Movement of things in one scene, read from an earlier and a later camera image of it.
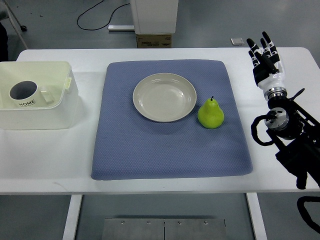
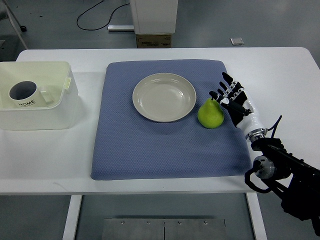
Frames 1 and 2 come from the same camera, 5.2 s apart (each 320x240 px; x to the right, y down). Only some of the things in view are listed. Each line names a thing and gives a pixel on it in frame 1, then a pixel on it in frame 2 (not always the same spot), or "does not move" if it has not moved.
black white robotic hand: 269,71 -> 235,99
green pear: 210,115 does not move
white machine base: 155,16 does not move
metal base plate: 164,229 does not move
